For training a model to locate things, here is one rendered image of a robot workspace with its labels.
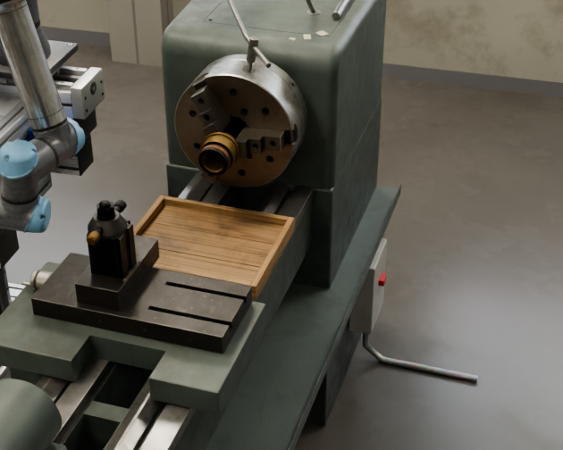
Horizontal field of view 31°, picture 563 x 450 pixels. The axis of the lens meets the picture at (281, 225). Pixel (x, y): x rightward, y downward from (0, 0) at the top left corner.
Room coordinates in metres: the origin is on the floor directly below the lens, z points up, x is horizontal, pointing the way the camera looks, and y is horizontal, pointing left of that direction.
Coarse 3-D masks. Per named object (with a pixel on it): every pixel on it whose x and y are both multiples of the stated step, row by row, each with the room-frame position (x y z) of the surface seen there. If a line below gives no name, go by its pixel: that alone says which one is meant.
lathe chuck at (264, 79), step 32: (224, 64) 2.32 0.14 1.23; (256, 64) 2.32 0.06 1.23; (224, 96) 2.26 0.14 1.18; (256, 96) 2.23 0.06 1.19; (288, 96) 2.26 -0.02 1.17; (192, 128) 2.28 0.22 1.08; (288, 128) 2.21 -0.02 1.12; (192, 160) 2.28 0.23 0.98; (256, 160) 2.23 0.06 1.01; (288, 160) 2.21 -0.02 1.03
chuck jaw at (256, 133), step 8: (248, 128) 2.23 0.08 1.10; (256, 128) 2.23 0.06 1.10; (240, 136) 2.19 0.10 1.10; (248, 136) 2.19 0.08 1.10; (256, 136) 2.19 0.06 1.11; (264, 136) 2.18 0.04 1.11; (272, 136) 2.18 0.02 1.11; (280, 136) 2.18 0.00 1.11; (288, 136) 2.21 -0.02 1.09; (240, 144) 2.16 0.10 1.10; (248, 144) 2.17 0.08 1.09; (256, 144) 2.17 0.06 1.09; (264, 144) 2.18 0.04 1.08; (272, 144) 2.18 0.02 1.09; (280, 144) 2.17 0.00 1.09; (240, 152) 2.16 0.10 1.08; (248, 152) 2.17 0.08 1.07; (256, 152) 2.17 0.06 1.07
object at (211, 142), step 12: (216, 132) 2.17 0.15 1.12; (204, 144) 2.14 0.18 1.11; (216, 144) 2.13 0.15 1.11; (228, 144) 2.14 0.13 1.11; (204, 156) 2.12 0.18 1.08; (216, 156) 2.17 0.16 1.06; (228, 156) 2.11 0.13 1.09; (204, 168) 2.12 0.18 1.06; (216, 168) 2.12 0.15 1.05; (228, 168) 2.13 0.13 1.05
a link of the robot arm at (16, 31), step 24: (0, 0) 1.87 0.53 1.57; (24, 0) 1.91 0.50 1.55; (0, 24) 1.87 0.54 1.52; (24, 24) 1.88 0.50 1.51; (24, 48) 1.87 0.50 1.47; (24, 72) 1.86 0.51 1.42; (48, 72) 1.89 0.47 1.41; (24, 96) 1.86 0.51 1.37; (48, 96) 1.86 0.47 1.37; (48, 120) 1.85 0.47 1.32; (72, 120) 1.92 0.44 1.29; (48, 144) 1.82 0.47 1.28; (72, 144) 1.87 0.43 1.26
